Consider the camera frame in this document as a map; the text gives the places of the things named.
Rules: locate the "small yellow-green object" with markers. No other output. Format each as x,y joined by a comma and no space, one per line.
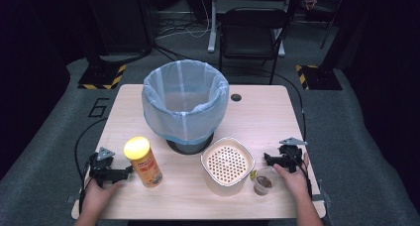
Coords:
253,175

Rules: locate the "person's left hand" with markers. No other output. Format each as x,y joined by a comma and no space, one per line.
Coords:
95,198

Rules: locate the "clear plastic cup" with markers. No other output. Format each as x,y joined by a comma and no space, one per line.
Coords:
264,183

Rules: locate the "person's right hand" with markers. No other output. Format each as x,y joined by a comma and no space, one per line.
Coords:
295,183

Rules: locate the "black folding chair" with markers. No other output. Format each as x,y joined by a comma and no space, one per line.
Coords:
252,34

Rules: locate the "yellow canister with yellow lid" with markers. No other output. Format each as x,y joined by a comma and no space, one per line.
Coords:
148,173

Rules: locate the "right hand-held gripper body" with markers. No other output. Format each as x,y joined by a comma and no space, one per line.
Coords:
290,155

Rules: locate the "beige strainer bowl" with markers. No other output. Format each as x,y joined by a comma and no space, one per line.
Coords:
228,163

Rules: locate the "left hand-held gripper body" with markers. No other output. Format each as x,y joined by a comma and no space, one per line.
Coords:
99,173

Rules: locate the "hazard-striped stand base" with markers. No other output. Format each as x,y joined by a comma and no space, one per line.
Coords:
102,77
318,78

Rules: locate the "black tripod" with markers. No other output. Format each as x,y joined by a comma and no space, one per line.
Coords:
328,31

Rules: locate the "grey table bracket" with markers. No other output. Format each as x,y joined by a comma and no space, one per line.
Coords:
323,194

